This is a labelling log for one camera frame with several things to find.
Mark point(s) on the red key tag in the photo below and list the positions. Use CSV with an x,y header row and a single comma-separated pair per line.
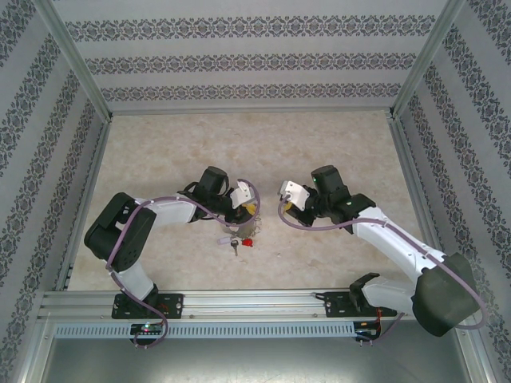
x,y
248,242

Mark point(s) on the lilac key tag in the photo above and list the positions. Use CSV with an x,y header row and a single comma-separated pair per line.
x,y
223,240

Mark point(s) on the silver key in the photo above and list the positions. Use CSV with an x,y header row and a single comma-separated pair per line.
x,y
235,248

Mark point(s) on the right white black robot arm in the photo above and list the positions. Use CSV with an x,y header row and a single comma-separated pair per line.
x,y
443,299

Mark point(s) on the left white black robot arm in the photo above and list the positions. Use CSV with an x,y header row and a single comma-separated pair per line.
x,y
116,227

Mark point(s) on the right circuit board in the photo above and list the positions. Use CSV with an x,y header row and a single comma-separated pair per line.
x,y
365,332

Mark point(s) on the grey sheet metal panel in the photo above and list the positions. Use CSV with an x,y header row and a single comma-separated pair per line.
x,y
255,359

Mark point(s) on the left circuit board green light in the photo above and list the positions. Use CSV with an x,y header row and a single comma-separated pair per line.
x,y
147,329

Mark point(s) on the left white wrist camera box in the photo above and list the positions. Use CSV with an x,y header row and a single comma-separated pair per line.
x,y
243,195

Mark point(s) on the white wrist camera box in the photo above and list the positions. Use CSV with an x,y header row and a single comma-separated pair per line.
x,y
295,193
243,195

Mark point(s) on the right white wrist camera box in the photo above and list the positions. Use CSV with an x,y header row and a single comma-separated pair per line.
x,y
295,193

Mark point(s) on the right aluminium table edge rail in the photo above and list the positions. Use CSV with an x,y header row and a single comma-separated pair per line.
x,y
414,179

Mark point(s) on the aluminium table edge rail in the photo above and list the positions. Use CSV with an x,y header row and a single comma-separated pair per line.
x,y
414,179
84,191

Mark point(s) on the aluminium mounting rail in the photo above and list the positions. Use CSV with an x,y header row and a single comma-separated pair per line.
x,y
255,303

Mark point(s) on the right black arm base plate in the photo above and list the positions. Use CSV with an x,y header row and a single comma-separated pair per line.
x,y
335,305

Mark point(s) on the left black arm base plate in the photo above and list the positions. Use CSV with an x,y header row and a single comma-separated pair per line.
x,y
175,305

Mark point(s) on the left aluminium table edge rail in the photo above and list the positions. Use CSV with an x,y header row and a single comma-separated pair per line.
x,y
84,191

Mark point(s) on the right aluminium frame post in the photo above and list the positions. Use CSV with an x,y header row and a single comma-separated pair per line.
x,y
424,60

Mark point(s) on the aluminium frame post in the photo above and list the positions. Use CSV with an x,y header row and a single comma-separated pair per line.
x,y
424,60
76,60

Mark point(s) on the left aluminium frame post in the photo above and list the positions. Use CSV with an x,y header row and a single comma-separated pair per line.
x,y
76,60

